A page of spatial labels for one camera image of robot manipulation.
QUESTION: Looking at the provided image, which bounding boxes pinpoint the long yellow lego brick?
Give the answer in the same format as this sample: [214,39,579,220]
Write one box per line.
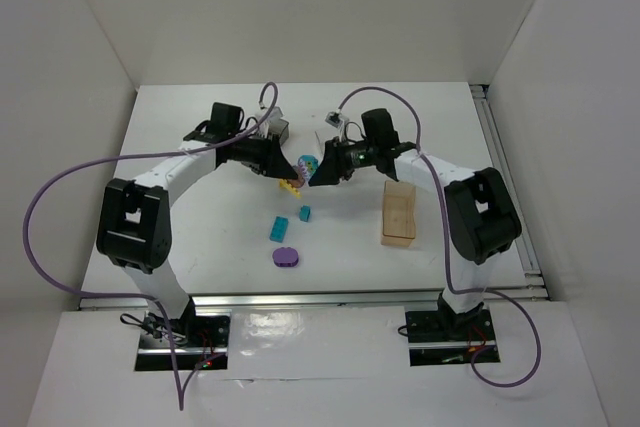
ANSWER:
[279,179,301,199]

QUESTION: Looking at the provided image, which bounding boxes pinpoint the small teal lego brick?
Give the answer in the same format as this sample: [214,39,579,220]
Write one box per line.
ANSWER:
[299,205,311,222]

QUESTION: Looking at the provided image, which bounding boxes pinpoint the purple rounded lego brick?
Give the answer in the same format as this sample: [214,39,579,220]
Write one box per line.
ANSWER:
[272,247,300,268]

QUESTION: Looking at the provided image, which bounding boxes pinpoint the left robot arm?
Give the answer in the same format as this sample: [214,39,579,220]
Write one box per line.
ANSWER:
[96,137,298,335]

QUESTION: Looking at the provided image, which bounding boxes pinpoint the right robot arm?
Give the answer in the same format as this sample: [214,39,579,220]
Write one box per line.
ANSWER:
[309,139,522,330]

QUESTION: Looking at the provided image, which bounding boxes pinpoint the smoky grey plastic container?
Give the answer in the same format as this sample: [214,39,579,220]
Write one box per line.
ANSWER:
[265,118,289,146]

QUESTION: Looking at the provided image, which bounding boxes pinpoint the clear plastic container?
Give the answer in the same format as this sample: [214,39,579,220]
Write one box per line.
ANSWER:
[314,128,335,156]

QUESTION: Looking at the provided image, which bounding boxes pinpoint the amber plastic container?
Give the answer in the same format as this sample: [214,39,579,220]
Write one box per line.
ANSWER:
[381,180,416,248]

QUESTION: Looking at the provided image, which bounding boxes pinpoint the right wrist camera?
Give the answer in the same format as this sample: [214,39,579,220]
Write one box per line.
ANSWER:
[325,111,349,134]

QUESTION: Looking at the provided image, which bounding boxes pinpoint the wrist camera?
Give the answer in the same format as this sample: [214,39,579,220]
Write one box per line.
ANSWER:
[325,111,349,134]
[255,106,283,137]

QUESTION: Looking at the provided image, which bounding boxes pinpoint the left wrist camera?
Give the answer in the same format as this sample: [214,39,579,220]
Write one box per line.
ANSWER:
[255,106,283,137]

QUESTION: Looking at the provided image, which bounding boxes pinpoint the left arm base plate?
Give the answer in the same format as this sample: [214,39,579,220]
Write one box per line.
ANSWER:
[120,314,231,372]

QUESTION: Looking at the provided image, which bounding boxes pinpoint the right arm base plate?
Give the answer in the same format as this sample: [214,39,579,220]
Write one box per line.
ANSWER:
[397,309,500,367]

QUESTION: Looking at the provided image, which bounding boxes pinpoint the aluminium front rail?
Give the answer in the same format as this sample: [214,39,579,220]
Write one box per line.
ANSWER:
[79,286,549,311]

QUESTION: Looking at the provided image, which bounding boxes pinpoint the aluminium side rail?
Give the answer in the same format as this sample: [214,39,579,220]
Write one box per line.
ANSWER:
[469,84,546,290]

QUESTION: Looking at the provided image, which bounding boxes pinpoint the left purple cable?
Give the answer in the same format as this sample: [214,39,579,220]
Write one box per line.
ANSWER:
[23,81,280,411]

